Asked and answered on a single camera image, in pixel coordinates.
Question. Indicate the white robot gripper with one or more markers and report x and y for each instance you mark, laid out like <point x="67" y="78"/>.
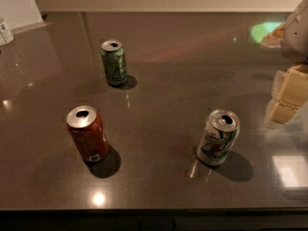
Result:
<point x="297" y="36"/>

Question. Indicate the white 7up soda can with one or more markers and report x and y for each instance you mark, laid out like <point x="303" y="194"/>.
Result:
<point x="220" y="131"/>

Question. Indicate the green soda can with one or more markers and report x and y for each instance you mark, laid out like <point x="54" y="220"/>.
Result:
<point x="113" y="58"/>

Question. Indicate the red soda can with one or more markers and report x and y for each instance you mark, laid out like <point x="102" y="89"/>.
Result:
<point x="84" y="124"/>

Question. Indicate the white container at left edge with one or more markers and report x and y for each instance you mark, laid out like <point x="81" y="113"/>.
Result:
<point x="6" y="35"/>

